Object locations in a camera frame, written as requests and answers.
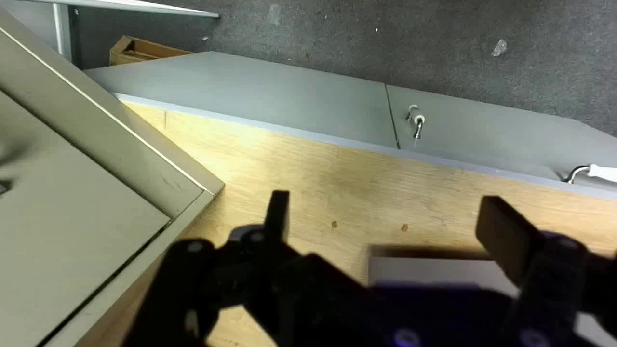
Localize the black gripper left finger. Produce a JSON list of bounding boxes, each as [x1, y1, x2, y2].
[[122, 188, 363, 347]]

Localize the beige cabinet panel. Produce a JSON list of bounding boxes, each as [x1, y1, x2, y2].
[[0, 7, 228, 347]]

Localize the grey metal cabinet door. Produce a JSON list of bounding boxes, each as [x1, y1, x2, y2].
[[86, 49, 617, 198]]

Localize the silver door latch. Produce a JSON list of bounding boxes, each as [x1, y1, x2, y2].
[[406, 103, 429, 142]]

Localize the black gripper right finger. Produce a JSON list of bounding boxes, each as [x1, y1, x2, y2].
[[475, 194, 617, 347]]

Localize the brown cardboard box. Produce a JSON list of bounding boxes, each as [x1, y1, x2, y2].
[[109, 34, 190, 67]]

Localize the beige cabinet drawer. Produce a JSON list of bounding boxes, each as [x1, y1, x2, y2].
[[0, 88, 172, 347]]

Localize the silver drawer handle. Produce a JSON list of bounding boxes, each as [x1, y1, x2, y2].
[[566, 161, 617, 186]]

